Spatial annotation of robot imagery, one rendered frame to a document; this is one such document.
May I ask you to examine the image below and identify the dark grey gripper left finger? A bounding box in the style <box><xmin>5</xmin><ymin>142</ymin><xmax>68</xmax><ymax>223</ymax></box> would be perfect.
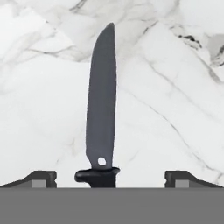
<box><xmin>0</xmin><ymin>170</ymin><xmax>58</xmax><ymax>189</ymax></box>

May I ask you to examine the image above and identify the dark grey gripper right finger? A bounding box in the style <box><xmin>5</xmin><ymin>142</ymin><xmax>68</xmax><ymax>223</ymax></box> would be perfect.
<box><xmin>164</xmin><ymin>170</ymin><xmax>224</xmax><ymax>189</ymax></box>

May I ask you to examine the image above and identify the dark grey butter knife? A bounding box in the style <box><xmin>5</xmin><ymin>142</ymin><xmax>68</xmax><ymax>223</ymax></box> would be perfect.
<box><xmin>73</xmin><ymin>22</ymin><xmax>121</xmax><ymax>189</ymax></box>

